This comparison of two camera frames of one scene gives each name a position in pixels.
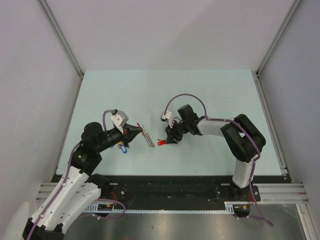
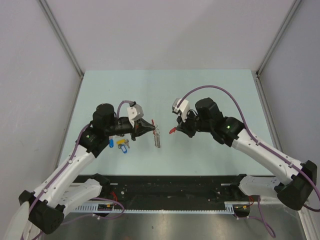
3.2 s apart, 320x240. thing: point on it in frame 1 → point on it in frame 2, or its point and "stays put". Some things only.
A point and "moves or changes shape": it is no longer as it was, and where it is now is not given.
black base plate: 179,192 stays put
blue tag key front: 124,149 stays put
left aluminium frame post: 46,7 stays put
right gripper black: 172,136 → 183,126
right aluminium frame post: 294,7 stays put
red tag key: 161,142 moves or changes shape
